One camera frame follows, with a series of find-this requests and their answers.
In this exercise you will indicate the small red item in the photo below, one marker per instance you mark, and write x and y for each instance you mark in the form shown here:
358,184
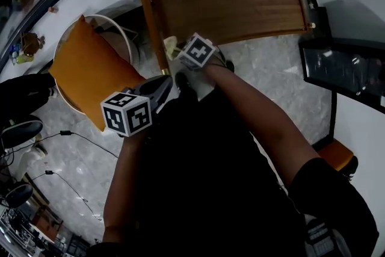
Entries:
53,9

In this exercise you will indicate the person's right forearm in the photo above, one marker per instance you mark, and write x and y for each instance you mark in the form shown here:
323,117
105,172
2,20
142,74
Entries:
264,123

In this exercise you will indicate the black striped jacket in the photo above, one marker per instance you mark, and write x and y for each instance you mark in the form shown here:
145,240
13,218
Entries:
352,167

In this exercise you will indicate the orange cushion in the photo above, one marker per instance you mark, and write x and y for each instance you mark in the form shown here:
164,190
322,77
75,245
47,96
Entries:
90,75

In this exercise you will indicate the person's black clothing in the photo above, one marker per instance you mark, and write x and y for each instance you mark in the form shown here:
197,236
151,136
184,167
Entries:
210,174

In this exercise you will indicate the person's left black shoe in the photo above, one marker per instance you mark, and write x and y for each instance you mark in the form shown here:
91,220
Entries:
181,79

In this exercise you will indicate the black round stool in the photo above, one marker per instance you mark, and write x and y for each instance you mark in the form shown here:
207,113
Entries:
19,195

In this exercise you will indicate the yellow-green small item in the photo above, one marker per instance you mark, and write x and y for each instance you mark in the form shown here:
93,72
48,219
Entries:
24,59

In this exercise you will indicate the person's black shoe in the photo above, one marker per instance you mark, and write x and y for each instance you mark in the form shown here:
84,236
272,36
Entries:
181,79
230,66

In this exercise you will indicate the black glass-door cabinet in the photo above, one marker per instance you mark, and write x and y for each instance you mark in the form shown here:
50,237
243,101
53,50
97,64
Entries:
340,72

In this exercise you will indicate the small blue bottle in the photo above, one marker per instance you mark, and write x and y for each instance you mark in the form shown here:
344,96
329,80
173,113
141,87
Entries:
14,49

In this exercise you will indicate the black office chair seat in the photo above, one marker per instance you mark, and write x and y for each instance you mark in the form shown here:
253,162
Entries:
22,131

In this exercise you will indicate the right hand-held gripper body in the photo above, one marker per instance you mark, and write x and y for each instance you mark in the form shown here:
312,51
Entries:
197,52

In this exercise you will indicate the person's left forearm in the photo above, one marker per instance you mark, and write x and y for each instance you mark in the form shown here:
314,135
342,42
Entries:
123,189

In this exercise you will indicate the person's right black shoe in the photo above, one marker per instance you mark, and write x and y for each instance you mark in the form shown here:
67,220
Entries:
230,66

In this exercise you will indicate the round white chair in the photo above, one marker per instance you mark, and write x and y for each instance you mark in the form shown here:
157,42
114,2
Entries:
120,42

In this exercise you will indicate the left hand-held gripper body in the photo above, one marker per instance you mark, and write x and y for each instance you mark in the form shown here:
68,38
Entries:
120,120

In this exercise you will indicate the pale yellow cloth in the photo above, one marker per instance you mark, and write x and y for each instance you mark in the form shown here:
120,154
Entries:
170,45

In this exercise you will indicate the white wall plug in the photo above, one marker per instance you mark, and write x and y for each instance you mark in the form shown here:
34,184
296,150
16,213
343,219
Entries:
311,4

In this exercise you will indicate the wooden shelf with clutter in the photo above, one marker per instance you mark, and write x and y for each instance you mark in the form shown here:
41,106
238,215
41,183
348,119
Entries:
45,219

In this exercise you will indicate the small brown bag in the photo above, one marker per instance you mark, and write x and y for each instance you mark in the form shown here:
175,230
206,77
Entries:
30,44

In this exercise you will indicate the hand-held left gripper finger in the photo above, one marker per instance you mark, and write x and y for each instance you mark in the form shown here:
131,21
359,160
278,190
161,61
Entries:
162,100
136,88

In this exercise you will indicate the orange chair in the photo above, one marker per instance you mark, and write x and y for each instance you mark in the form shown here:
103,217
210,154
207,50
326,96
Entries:
335,153

